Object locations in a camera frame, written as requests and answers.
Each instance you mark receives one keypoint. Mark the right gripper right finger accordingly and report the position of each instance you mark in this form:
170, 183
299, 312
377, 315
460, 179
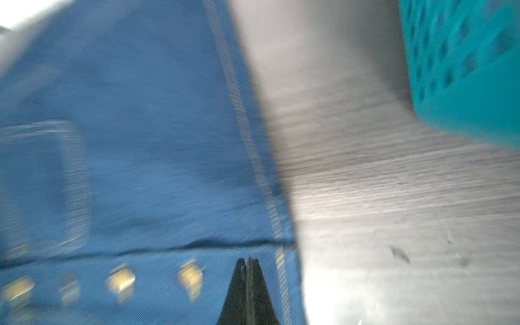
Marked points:
261, 310

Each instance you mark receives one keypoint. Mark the teal plastic basket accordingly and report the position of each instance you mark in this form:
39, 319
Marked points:
463, 66

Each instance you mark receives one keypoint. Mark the dark blue denim skirt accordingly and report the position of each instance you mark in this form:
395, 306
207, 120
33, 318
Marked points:
135, 169

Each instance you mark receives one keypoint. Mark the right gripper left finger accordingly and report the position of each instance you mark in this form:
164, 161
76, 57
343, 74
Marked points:
234, 309

